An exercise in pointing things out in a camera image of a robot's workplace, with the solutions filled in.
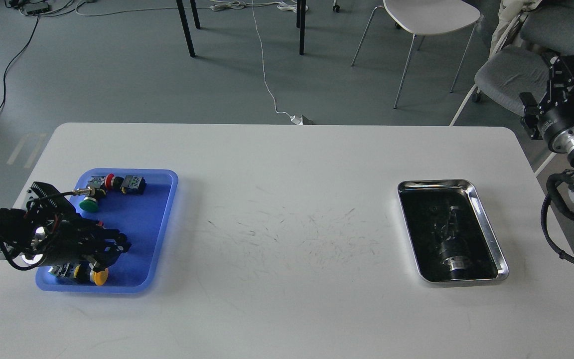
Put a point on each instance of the blue plastic tray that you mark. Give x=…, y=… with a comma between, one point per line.
x=142, y=218

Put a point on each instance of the black power strip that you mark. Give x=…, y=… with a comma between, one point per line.
x=35, y=8

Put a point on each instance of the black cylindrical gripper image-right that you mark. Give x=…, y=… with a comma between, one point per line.
x=556, y=126

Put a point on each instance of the grey padded chair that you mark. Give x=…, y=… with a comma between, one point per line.
x=551, y=26
x=507, y=73

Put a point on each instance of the white chair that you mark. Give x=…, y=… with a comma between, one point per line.
x=426, y=18

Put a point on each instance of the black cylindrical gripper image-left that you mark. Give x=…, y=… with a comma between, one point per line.
x=77, y=240

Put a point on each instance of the green push button switch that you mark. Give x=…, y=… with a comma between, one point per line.
x=99, y=190

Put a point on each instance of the yellow push button switch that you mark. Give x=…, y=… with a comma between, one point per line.
x=79, y=274

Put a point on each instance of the black table leg left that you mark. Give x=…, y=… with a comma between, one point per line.
x=185, y=24

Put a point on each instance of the grey green contact block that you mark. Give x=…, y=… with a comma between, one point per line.
x=132, y=184

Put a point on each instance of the grey padded chair far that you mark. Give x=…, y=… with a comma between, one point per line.
x=551, y=26

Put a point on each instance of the black table leg right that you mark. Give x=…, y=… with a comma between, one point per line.
x=301, y=8

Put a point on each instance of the silver metal tray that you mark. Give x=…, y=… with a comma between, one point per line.
x=457, y=246

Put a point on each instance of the white power adapter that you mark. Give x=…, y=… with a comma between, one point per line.
x=300, y=120

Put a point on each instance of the black table leg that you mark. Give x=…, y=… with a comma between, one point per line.
x=185, y=24
x=301, y=8

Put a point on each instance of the grey padded chair near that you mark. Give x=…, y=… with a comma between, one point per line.
x=507, y=73

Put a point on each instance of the red push button switch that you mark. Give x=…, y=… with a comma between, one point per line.
x=112, y=182

